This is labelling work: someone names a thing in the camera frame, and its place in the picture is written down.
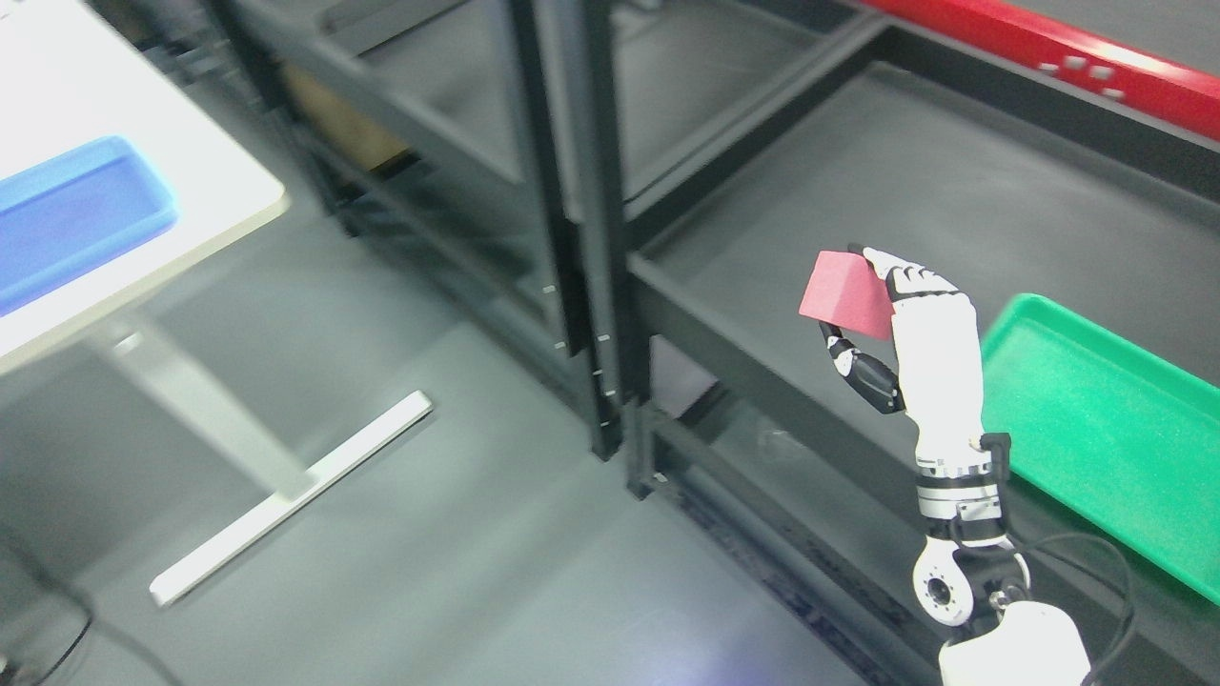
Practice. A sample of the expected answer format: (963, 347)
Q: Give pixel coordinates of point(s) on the white table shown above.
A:
(69, 77)

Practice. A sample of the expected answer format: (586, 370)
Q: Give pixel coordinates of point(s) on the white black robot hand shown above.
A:
(938, 382)

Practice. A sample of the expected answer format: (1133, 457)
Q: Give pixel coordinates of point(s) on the blue plastic tray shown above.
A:
(71, 214)

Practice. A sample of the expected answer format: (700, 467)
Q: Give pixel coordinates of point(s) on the red conveyor frame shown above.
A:
(1176, 93)

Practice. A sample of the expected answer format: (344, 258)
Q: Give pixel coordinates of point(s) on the black metal shelf left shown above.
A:
(427, 126)

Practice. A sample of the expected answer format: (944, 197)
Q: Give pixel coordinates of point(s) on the black metal shelf right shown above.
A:
(721, 145)

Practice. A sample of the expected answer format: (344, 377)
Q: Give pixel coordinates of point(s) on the green plastic tray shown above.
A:
(1119, 435)

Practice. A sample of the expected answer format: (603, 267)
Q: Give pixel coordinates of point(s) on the pink foam block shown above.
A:
(843, 290)

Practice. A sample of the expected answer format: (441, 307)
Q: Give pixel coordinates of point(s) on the black metal shelf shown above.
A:
(427, 126)
(721, 145)

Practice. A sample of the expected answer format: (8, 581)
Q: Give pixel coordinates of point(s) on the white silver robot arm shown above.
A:
(972, 577)

